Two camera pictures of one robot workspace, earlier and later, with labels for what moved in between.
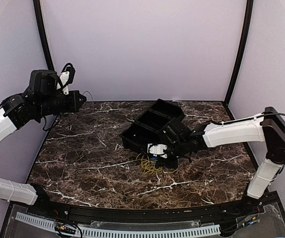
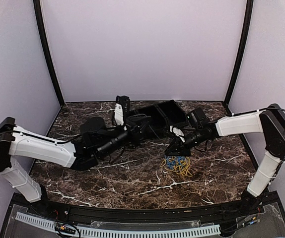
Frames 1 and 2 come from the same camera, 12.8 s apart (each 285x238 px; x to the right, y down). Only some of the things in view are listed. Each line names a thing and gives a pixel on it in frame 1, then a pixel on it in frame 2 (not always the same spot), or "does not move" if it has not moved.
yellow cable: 147,165 -> 179,165
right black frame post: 249,14 does not move
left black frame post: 36,6 does not move
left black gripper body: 70,106 -> 133,129
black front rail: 131,215 does not move
